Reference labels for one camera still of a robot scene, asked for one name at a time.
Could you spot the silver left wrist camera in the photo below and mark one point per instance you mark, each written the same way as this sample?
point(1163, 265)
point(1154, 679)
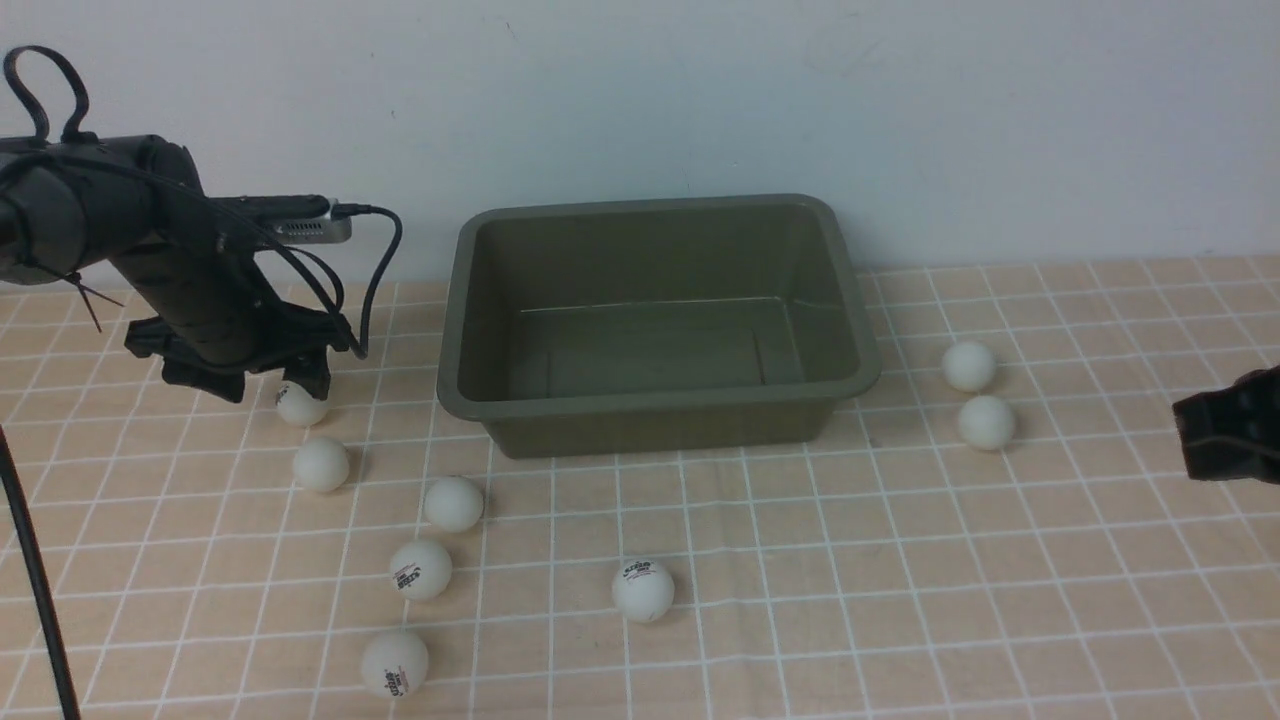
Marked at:
point(292, 219)

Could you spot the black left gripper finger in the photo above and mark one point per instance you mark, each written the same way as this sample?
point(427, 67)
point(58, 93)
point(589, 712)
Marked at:
point(310, 371)
point(226, 386)

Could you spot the olive green plastic bin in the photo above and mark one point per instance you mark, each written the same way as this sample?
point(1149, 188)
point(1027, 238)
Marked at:
point(657, 325)

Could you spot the checkered peach tablecloth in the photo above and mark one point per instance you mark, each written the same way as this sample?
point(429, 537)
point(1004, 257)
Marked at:
point(884, 570)

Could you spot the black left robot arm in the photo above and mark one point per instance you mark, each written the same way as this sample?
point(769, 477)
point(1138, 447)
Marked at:
point(137, 203)

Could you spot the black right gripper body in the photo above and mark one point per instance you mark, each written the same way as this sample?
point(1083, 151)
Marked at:
point(1233, 432)

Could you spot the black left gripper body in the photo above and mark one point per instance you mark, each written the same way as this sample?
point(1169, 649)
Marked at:
point(255, 342)

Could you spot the white printed ping-pong ball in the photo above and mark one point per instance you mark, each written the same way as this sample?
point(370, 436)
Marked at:
point(421, 569)

